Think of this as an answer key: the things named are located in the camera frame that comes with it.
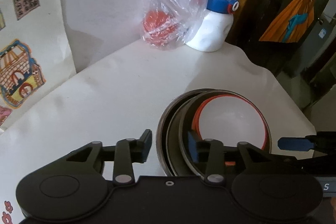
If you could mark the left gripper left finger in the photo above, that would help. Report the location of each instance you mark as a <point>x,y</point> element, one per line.
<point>125,153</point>

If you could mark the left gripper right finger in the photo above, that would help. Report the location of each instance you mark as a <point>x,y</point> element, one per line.
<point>209,157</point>

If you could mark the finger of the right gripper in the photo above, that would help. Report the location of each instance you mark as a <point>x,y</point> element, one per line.
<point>310,142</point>

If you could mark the large steel bowl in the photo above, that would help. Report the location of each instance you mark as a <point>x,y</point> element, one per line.
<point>181,124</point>

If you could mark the large white red-rimmed bowl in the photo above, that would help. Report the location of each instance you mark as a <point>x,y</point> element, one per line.
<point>230,119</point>

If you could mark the small steel plate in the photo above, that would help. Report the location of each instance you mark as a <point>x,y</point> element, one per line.
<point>162,131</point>

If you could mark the orange painting in background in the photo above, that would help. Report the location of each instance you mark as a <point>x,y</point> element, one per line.
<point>290,25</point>

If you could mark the red item in bag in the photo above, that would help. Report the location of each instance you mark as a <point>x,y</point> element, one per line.
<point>159,28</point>

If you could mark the houses drawing paper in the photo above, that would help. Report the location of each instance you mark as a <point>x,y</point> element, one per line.
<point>35,55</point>

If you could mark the clear plastic bag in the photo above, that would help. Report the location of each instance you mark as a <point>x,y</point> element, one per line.
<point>176,3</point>

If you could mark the white blue water bottle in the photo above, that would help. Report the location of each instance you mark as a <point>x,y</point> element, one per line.
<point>215,26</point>

